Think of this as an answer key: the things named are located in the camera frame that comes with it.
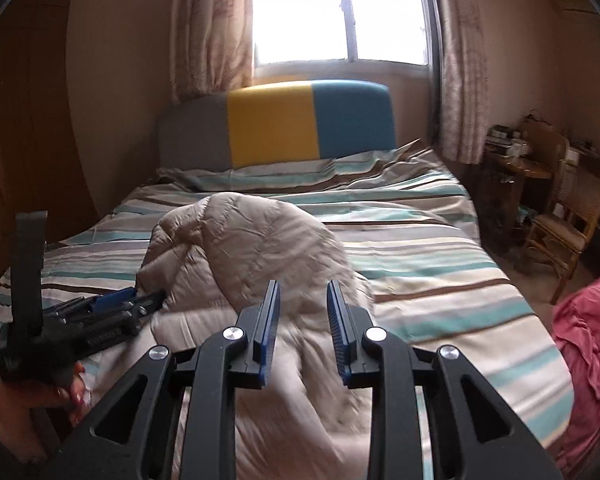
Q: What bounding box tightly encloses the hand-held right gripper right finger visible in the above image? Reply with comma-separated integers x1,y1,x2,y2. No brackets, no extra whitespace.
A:
326,280,563,480

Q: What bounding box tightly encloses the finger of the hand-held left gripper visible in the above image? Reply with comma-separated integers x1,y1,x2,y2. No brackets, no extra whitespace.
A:
127,290,167,332
50,287,137,317

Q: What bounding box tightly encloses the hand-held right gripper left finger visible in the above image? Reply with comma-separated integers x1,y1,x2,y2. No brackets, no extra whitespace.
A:
45,280,281,480

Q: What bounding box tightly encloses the white quilted duvet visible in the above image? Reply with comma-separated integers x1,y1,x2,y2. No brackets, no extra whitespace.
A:
77,192,381,480

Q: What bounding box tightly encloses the person's left hand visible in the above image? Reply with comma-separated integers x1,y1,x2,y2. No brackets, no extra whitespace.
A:
0,362,88,461

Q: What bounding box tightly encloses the striped bed sheet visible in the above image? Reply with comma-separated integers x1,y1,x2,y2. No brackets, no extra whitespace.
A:
0,140,576,466

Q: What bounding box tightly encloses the striped pillow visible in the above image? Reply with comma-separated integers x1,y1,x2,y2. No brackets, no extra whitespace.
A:
157,155,341,193

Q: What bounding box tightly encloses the brown wooden wardrobe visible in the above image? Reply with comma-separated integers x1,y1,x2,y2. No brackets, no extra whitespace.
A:
0,0,103,246

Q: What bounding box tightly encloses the grey yellow blue headboard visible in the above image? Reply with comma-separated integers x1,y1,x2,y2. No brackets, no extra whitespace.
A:
156,79,397,170

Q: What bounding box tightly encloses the wooden rattan chair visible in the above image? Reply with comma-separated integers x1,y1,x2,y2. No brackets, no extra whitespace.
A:
522,120,600,306

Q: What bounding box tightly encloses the wooden side table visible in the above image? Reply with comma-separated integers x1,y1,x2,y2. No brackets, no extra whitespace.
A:
480,150,553,256

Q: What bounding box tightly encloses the pink ruffled cloth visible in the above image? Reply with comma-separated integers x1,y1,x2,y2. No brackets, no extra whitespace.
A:
552,265,600,478

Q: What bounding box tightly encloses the clutter of small boxes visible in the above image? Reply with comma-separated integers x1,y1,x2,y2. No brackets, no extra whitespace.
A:
486,124,532,161

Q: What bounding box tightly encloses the beige patterned curtain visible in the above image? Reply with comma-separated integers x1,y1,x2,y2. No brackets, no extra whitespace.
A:
170,0,256,106
427,0,491,165

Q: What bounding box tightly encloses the bright window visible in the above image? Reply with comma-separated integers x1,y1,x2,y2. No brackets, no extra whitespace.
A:
250,0,431,68

